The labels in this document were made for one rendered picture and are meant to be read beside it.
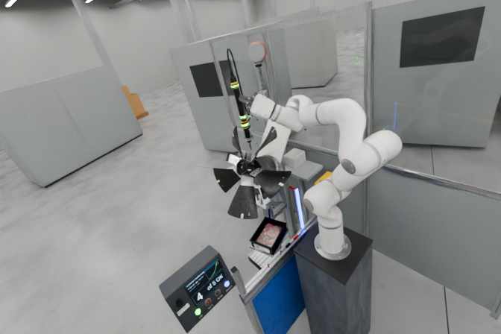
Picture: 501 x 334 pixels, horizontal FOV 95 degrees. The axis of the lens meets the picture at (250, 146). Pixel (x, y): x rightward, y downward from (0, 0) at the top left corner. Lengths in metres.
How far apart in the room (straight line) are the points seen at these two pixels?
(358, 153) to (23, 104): 6.32
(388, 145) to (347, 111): 0.16
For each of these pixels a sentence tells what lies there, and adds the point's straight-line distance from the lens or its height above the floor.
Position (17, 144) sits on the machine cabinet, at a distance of 6.53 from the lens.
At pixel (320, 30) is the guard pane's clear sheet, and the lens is 1.80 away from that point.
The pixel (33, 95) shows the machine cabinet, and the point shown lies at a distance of 6.58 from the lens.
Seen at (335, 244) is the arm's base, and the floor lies 1.03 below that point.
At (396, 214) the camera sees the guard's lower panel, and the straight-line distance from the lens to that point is 2.15.
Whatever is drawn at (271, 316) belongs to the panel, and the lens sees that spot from 1.82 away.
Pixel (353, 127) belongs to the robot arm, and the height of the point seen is 1.73.
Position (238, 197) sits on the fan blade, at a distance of 1.67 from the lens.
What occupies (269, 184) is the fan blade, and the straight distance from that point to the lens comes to 1.48.
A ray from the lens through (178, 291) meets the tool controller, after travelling 1.09.
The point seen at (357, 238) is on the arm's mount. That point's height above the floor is 0.95.
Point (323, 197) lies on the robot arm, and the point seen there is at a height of 1.35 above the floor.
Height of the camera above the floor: 2.07
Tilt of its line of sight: 27 degrees down
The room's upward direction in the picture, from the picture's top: 14 degrees counter-clockwise
